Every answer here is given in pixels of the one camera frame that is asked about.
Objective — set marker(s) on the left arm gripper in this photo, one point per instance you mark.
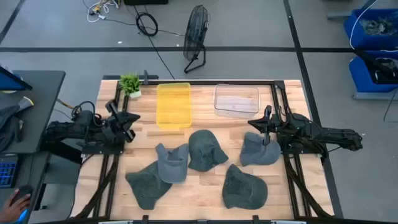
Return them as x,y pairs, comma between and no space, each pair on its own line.
116,130

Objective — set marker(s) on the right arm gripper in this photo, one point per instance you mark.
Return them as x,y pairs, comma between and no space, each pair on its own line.
276,126

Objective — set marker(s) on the yellow translucent plastic bin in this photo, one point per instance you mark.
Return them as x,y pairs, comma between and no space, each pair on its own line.
174,105

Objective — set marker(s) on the dark green cap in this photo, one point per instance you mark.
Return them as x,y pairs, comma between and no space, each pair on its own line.
244,188
205,151
146,189

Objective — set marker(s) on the blue-grey cap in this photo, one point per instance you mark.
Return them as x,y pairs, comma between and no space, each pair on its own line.
172,165
256,152

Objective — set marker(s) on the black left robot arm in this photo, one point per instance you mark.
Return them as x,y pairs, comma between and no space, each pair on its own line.
68,130

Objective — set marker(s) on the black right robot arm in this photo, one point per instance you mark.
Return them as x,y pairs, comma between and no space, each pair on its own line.
339,137

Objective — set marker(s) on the clear plastic bin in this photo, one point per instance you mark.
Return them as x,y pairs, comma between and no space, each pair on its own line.
236,101

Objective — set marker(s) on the small potted green plant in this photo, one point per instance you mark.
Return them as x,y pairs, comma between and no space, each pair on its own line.
130,83

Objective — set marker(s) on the black desk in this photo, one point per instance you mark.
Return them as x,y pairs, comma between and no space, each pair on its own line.
40,102
29,174

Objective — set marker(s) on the grey glove with yellow tip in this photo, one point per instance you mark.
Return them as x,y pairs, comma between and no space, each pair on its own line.
26,102

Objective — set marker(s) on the blue plastic storage bin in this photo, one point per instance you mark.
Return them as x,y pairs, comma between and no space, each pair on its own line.
360,77
357,34

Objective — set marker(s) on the black floor fan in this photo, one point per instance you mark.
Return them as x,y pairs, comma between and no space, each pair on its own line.
196,31

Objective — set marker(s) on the black box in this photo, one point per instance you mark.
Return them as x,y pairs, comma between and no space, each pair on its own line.
146,2

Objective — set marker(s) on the dark grey bag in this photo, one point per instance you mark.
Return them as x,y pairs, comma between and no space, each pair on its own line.
7,124

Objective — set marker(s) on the flat computer monitor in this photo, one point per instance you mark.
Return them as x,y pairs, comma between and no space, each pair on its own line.
12,81

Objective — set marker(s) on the black computer mouse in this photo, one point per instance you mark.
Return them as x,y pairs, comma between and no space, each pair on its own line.
24,189

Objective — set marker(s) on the black keyboard with blue backlight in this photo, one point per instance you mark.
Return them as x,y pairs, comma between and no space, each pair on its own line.
7,171

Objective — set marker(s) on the person's hand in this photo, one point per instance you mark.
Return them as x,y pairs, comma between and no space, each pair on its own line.
14,208

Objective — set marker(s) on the black aluminium table frame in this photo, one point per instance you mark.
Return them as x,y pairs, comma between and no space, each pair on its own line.
202,82

